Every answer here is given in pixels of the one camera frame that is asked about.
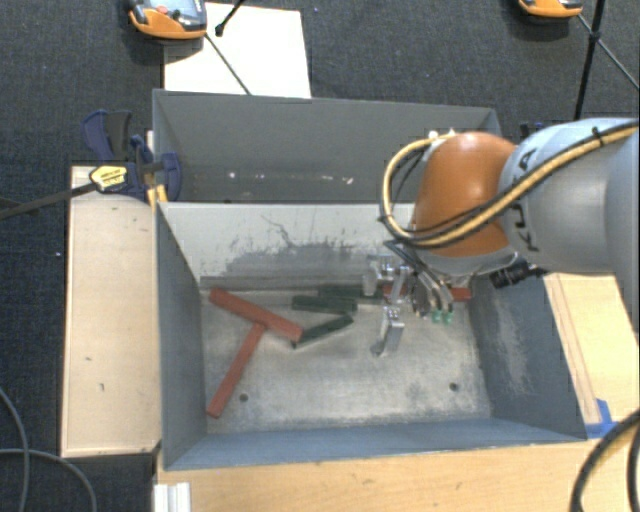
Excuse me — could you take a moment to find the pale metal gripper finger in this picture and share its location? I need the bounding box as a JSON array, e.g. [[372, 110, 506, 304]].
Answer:
[[369, 306, 406, 358], [362, 253, 397, 297]]

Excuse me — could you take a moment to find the red-brown flat block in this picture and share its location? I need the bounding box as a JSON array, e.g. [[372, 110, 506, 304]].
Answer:
[[380, 285, 472, 303], [208, 287, 305, 344], [205, 322, 267, 420]]

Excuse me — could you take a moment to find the dark green flat block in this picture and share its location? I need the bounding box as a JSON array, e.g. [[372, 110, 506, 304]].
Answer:
[[291, 294, 359, 316], [290, 314, 355, 350]]

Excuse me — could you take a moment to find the grey metal bin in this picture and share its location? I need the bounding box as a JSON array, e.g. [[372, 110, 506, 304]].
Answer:
[[151, 88, 589, 472]]

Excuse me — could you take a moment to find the pale wood board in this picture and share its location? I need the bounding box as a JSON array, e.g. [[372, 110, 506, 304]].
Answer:
[[59, 165, 164, 459]]

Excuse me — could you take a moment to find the black cylinder on white bracket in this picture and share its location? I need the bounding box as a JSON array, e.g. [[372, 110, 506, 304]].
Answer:
[[488, 259, 549, 291]]

